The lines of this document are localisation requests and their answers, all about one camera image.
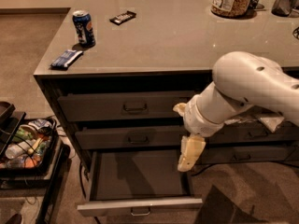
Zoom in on grey drawer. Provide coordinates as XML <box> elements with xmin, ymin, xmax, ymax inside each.
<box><xmin>197</xmin><ymin>144</ymin><xmax>298</xmax><ymax>164</ymax></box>
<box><xmin>75</xmin><ymin>126</ymin><xmax>188</xmax><ymax>149</ymax></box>
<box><xmin>207</xmin><ymin>122</ymin><xmax>299</xmax><ymax>145</ymax></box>
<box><xmin>58</xmin><ymin>91</ymin><xmax>194</xmax><ymax>121</ymax></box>
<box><xmin>77</xmin><ymin>149</ymin><xmax>202</xmax><ymax>217</ymax></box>

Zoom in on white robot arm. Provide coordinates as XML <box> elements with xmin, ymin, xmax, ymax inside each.
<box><xmin>173</xmin><ymin>51</ymin><xmax>299</xmax><ymax>172</ymax></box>

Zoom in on clear plastic snack bags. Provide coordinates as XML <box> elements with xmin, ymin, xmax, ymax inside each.
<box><xmin>224</xmin><ymin>112</ymin><xmax>285</xmax><ymax>133</ymax></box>

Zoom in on grey counter cabinet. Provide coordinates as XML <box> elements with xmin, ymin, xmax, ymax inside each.
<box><xmin>35</xmin><ymin>0</ymin><xmax>298</xmax><ymax>165</ymax></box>

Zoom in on black candy bar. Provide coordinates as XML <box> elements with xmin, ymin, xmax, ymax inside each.
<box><xmin>109</xmin><ymin>10</ymin><xmax>136</xmax><ymax>25</ymax></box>

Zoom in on large nut jar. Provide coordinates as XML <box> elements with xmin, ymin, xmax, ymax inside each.
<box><xmin>211</xmin><ymin>0</ymin><xmax>250</xmax><ymax>18</ymax></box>

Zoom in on blue snack packet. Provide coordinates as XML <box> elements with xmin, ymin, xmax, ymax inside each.
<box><xmin>50</xmin><ymin>49</ymin><xmax>83</xmax><ymax>69</ymax></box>

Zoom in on black bin of snacks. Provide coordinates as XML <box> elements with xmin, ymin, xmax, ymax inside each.
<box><xmin>0</xmin><ymin>118</ymin><xmax>58</xmax><ymax>176</ymax></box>

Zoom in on blue soda can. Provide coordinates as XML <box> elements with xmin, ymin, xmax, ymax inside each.
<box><xmin>72</xmin><ymin>10</ymin><xmax>95</xmax><ymax>48</ymax></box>

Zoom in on dark glass pitcher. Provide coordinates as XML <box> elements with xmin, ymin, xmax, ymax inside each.
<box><xmin>271</xmin><ymin>0</ymin><xmax>298</xmax><ymax>17</ymax></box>

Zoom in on black cart frame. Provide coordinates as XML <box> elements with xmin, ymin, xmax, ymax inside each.
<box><xmin>0</xmin><ymin>103</ymin><xmax>70</xmax><ymax>224</ymax></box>

